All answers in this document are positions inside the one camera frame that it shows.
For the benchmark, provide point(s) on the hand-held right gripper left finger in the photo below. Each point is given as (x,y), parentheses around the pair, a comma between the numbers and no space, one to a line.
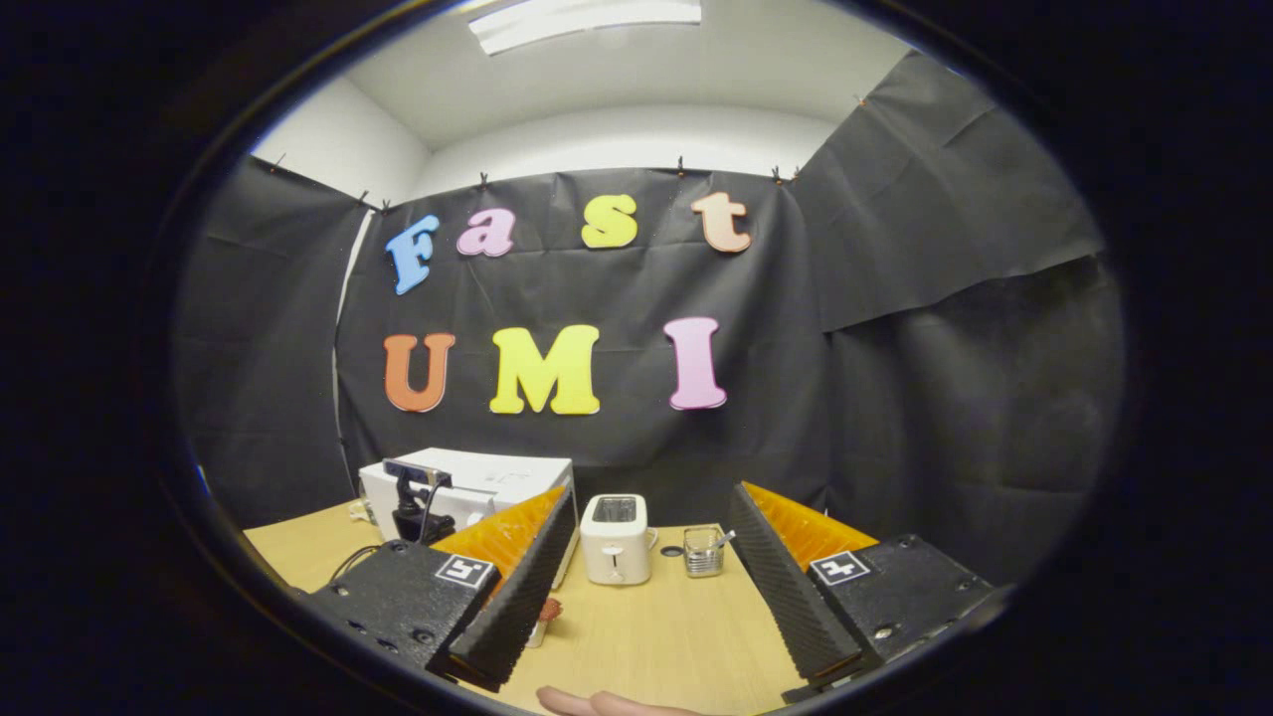
(517,597)

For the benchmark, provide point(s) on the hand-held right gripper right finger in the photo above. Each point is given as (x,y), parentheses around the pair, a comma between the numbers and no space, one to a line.
(786,587)

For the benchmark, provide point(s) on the red-brown meat piece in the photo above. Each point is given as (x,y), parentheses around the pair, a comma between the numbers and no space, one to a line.
(550,609)

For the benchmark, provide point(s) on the white microwave oven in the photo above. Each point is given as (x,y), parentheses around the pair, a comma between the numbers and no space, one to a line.
(507,472)

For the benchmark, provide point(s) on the white ribbed plastic tray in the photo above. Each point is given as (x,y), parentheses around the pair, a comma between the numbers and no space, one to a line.
(538,632)

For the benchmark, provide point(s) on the cream toaster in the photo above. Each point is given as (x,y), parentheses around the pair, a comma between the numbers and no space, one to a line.
(615,557)

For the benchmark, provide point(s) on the long ceiling light panel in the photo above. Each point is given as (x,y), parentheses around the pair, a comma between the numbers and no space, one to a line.
(587,20)

